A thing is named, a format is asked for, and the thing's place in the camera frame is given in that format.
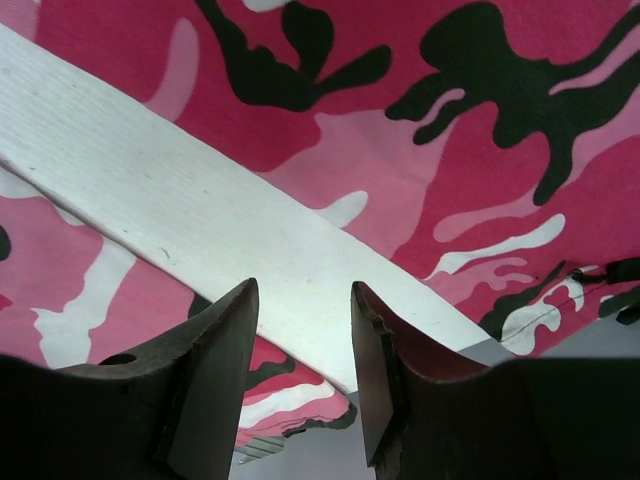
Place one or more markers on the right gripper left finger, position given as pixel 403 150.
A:
pixel 168 408

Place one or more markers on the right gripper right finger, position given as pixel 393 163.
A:
pixel 428 412

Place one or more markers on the pink camouflage trousers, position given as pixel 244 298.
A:
pixel 477 159

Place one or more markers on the aluminium frame rail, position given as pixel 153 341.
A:
pixel 257 448

